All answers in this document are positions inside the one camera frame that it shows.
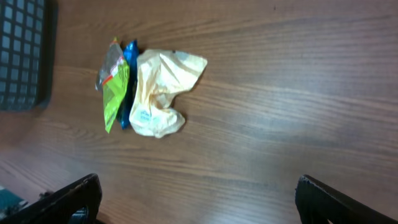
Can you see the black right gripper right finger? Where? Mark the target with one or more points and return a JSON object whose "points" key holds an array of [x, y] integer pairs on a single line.
{"points": [[317, 202]]}

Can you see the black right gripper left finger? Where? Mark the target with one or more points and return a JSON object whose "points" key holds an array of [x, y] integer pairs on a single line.
{"points": [[79, 202]]}

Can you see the green clear snack packet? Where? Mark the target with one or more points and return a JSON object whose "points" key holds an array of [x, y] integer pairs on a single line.
{"points": [[112, 80]]}

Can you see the beige crumpled plastic bag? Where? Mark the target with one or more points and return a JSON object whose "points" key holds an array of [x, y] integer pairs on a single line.
{"points": [[161, 76]]}

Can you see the blue cookie packet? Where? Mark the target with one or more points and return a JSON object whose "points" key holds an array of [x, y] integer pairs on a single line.
{"points": [[131, 53]]}

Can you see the grey plastic mesh basket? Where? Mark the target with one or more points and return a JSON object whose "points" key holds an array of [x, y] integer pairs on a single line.
{"points": [[28, 35]]}

